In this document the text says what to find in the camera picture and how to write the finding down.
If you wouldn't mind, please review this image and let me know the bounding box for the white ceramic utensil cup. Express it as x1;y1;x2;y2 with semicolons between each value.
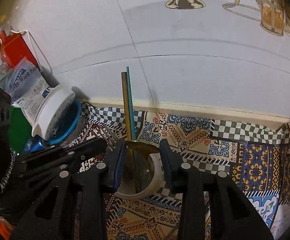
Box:
115;153;163;200

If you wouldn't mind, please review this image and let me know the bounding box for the gold spoon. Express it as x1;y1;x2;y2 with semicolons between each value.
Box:
125;140;159;157

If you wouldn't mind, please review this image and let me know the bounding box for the teal chopstick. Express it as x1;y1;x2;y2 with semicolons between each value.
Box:
126;66;136;140

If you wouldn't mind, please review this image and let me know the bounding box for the brown chopstick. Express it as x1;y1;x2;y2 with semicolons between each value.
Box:
121;72;132;140

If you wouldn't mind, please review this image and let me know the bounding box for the orange sleeve forearm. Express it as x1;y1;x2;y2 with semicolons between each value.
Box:
0;216;14;240

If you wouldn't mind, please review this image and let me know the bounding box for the green box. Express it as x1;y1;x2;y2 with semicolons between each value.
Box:
8;107;32;154

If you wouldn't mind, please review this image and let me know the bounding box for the patterned patchwork mat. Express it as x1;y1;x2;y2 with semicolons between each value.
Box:
67;102;290;240

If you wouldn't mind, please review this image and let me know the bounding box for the blue plastic basin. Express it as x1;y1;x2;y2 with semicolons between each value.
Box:
24;99;82;152

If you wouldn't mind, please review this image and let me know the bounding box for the white plastic colander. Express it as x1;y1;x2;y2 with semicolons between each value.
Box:
32;84;76;140

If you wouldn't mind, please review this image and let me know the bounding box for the plastic bag of salt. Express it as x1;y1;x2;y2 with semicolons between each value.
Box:
5;58;52;124

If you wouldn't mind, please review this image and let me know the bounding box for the red box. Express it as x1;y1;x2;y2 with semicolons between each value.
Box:
0;27;38;68

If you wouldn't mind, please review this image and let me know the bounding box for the white cable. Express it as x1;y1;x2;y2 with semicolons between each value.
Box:
9;29;53;73

